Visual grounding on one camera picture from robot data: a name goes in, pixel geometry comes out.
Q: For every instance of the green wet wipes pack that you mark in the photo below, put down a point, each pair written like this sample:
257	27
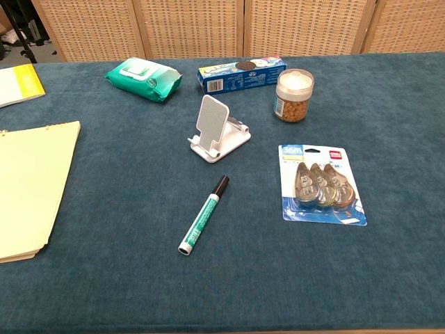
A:
142	78

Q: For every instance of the clear snack jar white lid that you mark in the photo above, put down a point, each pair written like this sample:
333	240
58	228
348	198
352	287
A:
293	101

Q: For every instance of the blue cookie box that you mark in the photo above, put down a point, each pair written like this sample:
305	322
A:
240	78

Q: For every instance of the green marker pen black cap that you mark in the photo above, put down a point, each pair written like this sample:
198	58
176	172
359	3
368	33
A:
201	219

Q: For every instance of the white folding phone stand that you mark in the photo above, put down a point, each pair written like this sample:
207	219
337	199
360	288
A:
212	125

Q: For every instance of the cream spiral notebook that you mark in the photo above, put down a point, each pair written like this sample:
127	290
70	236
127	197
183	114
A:
31	181

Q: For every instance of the black tripod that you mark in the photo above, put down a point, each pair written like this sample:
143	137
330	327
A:
24	46

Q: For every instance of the correction tape blister pack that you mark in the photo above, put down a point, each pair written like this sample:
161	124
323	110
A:
321	188

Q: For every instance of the wicker screen panel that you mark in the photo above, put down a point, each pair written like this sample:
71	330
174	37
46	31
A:
90	28
306	28
191	28
406	24

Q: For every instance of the yellow and white paper pad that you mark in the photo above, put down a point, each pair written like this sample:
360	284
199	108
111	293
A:
17	83

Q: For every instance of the teal table cloth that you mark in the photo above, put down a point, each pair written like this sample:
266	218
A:
121	208

